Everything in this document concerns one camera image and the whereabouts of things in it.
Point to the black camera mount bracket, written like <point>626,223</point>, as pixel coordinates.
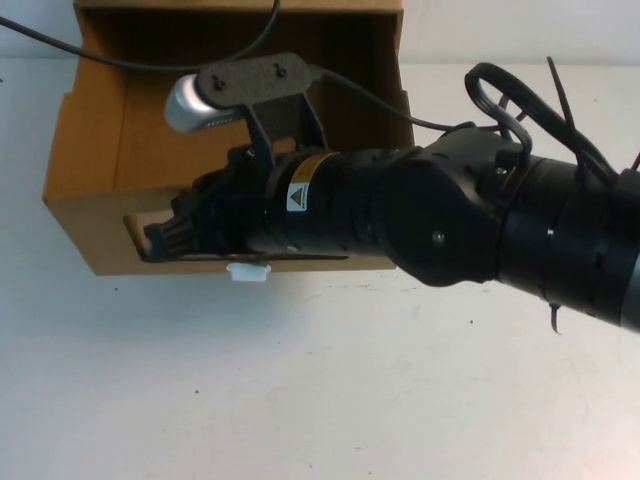
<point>260,75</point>

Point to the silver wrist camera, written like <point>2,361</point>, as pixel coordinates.
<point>187,107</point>

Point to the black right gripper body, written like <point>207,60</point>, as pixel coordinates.
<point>235,220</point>

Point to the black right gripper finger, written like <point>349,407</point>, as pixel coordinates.
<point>197,192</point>
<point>172,240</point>

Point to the black zip tie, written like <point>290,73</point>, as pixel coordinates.
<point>554,317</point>
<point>560,95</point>

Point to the white plastic drawer pull tab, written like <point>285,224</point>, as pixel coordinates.
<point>248,274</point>

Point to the cardboard shoe box drawer with window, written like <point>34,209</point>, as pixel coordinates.
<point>85,150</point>

